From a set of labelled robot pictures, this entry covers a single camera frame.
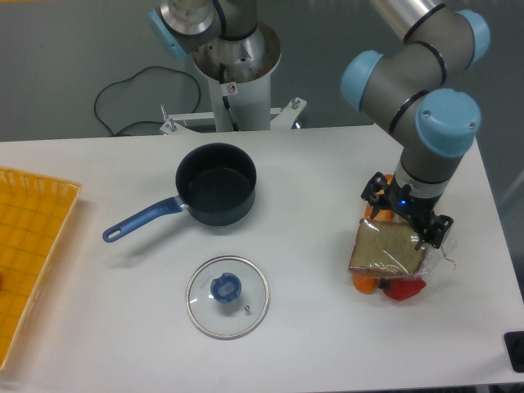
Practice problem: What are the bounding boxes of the black floor cable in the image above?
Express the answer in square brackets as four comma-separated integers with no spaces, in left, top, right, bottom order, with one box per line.
[93,65,201,137]

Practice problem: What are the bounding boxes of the yellow woven basket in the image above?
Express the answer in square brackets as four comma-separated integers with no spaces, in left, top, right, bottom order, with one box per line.
[1,167,82,369]

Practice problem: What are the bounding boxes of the orange baguette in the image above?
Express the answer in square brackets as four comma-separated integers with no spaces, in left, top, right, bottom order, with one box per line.
[352,174,395,294]

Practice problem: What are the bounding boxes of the dark saucepan blue handle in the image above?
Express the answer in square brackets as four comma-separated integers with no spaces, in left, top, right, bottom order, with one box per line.
[102,142,257,242]

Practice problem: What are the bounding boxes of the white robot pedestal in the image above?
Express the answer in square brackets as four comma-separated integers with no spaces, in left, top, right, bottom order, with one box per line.
[159,22,308,135]

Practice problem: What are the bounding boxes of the bagged toast slice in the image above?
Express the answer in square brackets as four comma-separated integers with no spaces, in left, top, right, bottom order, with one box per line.
[348,219,458,278]

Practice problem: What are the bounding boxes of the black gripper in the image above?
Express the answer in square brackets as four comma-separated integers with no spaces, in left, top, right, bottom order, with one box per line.
[361,172,454,250]

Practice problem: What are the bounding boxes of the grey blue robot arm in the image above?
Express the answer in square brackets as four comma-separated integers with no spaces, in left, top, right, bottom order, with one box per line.
[148,1,490,248]

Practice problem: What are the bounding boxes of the red bell pepper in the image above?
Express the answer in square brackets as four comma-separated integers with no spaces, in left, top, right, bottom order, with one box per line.
[379,278,427,301]

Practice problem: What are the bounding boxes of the glass lid blue knob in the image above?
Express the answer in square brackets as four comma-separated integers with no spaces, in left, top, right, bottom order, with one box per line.
[185,255,270,341]

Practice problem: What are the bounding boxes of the black object at table corner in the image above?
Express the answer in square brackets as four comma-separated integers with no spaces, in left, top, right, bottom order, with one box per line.
[504,331,524,373]

